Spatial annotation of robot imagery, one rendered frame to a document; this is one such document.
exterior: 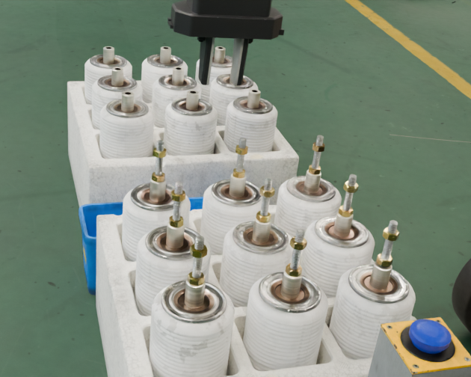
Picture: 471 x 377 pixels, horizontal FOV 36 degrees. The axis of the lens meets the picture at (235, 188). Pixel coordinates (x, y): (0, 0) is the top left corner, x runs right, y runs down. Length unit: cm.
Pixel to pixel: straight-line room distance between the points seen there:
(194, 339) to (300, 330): 13
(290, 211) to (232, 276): 17
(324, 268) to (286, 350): 16
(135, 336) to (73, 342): 28
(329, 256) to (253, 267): 11
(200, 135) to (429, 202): 61
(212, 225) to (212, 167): 27
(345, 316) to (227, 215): 23
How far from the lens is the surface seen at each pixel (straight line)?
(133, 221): 101
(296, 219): 107
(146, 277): 92
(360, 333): 91
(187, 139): 130
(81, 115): 144
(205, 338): 81
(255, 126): 132
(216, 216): 103
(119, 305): 94
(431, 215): 162
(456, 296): 123
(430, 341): 73
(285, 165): 134
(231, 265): 95
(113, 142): 128
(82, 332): 118
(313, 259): 99
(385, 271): 89
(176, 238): 91
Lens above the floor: 78
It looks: 29 degrees down
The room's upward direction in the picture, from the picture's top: 7 degrees clockwise
